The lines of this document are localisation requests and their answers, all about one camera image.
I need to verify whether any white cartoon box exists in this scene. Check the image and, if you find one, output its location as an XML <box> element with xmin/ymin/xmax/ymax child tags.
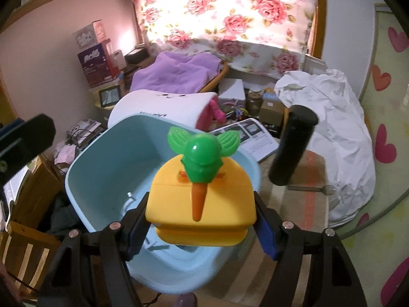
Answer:
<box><xmin>73</xmin><ymin>20</ymin><xmax>107</xmax><ymax>50</ymax></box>

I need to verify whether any heart-patterned sliding door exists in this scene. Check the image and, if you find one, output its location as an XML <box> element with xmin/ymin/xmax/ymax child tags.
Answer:
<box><xmin>335</xmin><ymin>3</ymin><xmax>409</xmax><ymax>307</ymax></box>

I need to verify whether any white rolled pillow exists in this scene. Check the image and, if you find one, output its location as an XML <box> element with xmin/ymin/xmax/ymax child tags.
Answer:
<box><xmin>108</xmin><ymin>90</ymin><xmax>219</xmax><ymax>135</ymax></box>

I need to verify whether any open paperback book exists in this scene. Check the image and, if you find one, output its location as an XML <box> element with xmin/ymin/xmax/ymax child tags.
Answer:
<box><xmin>3</xmin><ymin>168</ymin><xmax>32</xmax><ymax>231</ymax></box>

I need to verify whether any white crumpled sheet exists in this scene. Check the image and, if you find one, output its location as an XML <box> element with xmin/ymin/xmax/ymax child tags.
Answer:
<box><xmin>274</xmin><ymin>69</ymin><xmax>376</xmax><ymax>229</ymax></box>

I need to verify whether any light blue plastic basin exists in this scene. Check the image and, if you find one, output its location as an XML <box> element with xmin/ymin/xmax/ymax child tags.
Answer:
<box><xmin>65</xmin><ymin>113</ymin><xmax>263</xmax><ymax>295</ymax></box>

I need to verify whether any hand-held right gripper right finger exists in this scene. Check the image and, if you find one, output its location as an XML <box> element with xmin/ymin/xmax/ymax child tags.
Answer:
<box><xmin>252</xmin><ymin>192</ymin><xmax>365</xmax><ymax>307</ymax></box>

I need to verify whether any black box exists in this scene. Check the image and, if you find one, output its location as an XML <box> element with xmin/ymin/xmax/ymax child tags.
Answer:
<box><xmin>124</xmin><ymin>47</ymin><xmax>150</xmax><ymax>65</ymax></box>

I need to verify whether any black framed screen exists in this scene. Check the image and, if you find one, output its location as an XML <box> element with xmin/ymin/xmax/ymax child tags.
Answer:
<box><xmin>98</xmin><ymin>85</ymin><xmax>122</xmax><ymax>107</ymax></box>

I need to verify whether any rose print blanket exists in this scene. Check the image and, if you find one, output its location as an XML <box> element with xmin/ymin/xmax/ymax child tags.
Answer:
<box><xmin>126</xmin><ymin>0</ymin><xmax>325</xmax><ymax>79</ymax></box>

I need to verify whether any striped beige table mat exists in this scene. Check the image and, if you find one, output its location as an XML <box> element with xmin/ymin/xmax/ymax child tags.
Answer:
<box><xmin>192</xmin><ymin>150</ymin><xmax>339</xmax><ymax>307</ymax></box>

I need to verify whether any purple printed box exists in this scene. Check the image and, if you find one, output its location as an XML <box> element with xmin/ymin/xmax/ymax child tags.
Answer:
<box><xmin>77</xmin><ymin>41</ymin><xmax>120</xmax><ymax>88</ymax></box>

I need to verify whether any brown cardboard box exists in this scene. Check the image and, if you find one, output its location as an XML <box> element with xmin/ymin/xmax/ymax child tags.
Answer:
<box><xmin>259</xmin><ymin>97</ymin><xmax>285</xmax><ymax>122</ymax></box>

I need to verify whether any metal spoon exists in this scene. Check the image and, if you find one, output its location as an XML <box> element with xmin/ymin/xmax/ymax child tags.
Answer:
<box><xmin>287</xmin><ymin>184</ymin><xmax>336</xmax><ymax>195</ymax></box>

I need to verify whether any black thermos bottle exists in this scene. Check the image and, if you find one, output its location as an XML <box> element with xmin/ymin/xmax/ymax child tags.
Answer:
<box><xmin>268</xmin><ymin>104</ymin><xmax>319</xmax><ymax>186</ymax></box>

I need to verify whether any yellow carrot toy box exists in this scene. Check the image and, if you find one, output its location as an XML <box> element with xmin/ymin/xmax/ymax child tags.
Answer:
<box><xmin>145</xmin><ymin>126</ymin><xmax>258</xmax><ymax>247</ymax></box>

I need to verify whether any rattan chair frame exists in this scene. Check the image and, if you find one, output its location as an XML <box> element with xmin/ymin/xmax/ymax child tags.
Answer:
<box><xmin>200</xmin><ymin>60</ymin><xmax>230</xmax><ymax>95</ymax></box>

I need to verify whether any small white container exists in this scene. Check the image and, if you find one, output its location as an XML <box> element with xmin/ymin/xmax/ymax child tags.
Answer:
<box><xmin>112</xmin><ymin>49</ymin><xmax>124</xmax><ymax>70</ymax></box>

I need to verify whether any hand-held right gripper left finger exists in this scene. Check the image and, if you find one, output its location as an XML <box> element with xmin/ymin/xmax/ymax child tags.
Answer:
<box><xmin>37</xmin><ymin>192</ymin><xmax>151</xmax><ymax>307</ymax></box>

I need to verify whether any pink plush fabric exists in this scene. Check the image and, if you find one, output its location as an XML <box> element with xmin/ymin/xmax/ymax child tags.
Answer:
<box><xmin>196</xmin><ymin>98</ymin><xmax>226</xmax><ymax>131</ymax></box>

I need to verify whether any white cardboard box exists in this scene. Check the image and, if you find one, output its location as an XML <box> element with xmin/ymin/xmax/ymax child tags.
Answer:
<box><xmin>218</xmin><ymin>78</ymin><xmax>246</xmax><ymax>106</ymax></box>

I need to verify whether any grey electronic device with cables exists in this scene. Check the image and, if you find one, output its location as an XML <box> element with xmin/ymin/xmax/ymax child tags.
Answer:
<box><xmin>65</xmin><ymin>118</ymin><xmax>106</xmax><ymax>144</ymax></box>

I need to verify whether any wooden chair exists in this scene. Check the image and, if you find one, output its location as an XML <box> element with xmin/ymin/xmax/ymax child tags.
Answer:
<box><xmin>0</xmin><ymin>221</ymin><xmax>61</xmax><ymax>295</ymax></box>

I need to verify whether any purple towel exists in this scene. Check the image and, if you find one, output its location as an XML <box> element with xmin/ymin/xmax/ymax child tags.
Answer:
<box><xmin>131</xmin><ymin>51</ymin><xmax>222</xmax><ymax>95</ymax></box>

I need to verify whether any glass jar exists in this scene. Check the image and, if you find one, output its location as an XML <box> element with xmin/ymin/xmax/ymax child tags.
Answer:
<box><xmin>247</xmin><ymin>91</ymin><xmax>263</xmax><ymax>116</ymax></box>

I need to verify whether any pink crumpled cloth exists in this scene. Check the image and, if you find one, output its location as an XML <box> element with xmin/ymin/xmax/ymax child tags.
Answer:
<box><xmin>54</xmin><ymin>144</ymin><xmax>77</xmax><ymax>165</ymax></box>

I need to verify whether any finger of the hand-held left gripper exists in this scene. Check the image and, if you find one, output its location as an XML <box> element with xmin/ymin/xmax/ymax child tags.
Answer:
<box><xmin>0</xmin><ymin>118</ymin><xmax>25</xmax><ymax>139</ymax></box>
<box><xmin>0</xmin><ymin>113</ymin><xmax>57</xmax><ymax>186</ymax></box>

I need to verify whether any open printed booklet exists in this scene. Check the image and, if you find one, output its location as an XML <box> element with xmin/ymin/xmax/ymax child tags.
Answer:
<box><xmin>209</xmin><ymin>118</ymin><xmax>279</xmax><ymax>163</ymax></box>

